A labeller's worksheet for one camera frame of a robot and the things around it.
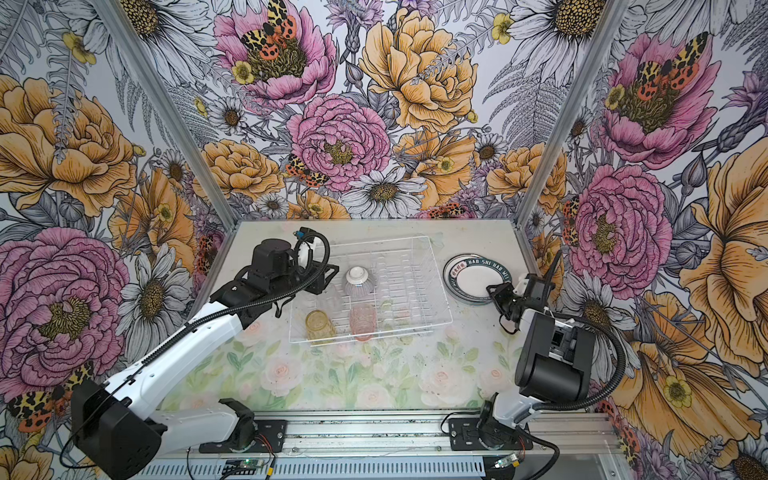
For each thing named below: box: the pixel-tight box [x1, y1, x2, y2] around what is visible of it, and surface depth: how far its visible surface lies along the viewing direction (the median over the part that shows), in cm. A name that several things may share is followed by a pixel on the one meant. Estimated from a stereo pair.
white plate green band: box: [442, 253, 512, 305], surface depth 104 cm
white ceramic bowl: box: [344, 265, 375, 297], surface depth 99 cm
